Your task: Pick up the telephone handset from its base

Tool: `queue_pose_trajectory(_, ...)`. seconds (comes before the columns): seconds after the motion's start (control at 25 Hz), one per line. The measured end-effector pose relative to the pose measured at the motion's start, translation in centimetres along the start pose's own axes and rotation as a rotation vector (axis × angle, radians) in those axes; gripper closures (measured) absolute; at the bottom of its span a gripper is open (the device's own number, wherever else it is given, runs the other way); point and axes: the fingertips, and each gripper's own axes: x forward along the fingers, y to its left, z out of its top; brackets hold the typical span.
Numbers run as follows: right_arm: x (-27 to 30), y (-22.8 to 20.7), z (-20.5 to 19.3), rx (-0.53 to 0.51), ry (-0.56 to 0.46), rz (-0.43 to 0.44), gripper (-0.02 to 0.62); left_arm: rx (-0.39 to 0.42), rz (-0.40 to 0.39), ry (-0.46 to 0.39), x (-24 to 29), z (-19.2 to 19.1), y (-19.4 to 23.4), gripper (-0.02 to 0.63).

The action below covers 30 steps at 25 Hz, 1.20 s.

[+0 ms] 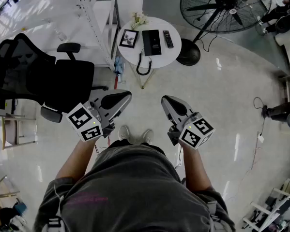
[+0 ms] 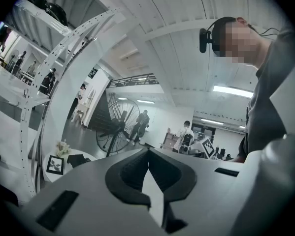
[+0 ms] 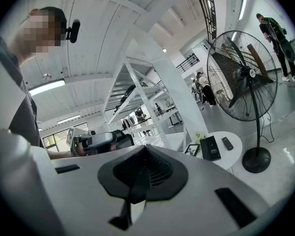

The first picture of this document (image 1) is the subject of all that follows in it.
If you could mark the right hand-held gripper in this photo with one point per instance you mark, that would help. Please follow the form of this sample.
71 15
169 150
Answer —
190 116

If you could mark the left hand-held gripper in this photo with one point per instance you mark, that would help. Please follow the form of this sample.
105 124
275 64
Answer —
115 98

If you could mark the person's left forearm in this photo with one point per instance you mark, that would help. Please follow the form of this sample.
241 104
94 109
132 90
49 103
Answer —
77 158

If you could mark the person's right forearm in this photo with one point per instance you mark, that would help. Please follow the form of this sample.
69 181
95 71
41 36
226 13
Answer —
196 168

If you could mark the black box with white print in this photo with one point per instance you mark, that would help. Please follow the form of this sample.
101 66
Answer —
155 49

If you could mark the blue folded umbrella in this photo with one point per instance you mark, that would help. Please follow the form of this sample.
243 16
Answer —
118 68

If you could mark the person's left white shoe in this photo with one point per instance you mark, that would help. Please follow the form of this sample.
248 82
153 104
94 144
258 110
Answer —
123 133

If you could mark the person's white shoe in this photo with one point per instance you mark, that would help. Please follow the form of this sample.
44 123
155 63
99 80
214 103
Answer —
148 136
123 133

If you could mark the person's black shorts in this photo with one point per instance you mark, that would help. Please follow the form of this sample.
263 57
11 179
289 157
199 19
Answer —
121 142

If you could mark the person's right white shoe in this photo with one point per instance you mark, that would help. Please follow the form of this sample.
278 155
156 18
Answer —
148 136

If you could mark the black office chair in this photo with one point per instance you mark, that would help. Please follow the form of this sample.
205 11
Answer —
62 81

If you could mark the white round side table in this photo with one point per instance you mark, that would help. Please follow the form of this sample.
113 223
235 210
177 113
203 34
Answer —
169 57

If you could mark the black remote control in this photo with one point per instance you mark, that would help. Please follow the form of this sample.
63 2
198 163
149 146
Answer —
168 39

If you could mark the pale artificial flower bouquet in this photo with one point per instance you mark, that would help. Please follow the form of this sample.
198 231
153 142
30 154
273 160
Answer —
138 20

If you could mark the person's grey t-shirt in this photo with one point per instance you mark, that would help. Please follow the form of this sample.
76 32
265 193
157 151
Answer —
135 190

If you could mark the white metal staircase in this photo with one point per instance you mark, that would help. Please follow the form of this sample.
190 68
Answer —
62 16

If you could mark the small wooden side table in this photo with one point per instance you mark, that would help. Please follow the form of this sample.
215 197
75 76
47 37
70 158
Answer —
11 132

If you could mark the large black floor fan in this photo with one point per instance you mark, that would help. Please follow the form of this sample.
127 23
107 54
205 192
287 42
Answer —
222 11

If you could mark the white metal shelf rack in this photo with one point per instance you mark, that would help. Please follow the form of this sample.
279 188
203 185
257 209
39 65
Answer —
275 209

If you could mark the blue bag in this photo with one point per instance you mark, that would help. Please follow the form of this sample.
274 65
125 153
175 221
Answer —
20 208

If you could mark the black picture frame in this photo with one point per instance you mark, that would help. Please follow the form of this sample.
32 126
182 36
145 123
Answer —
129 38

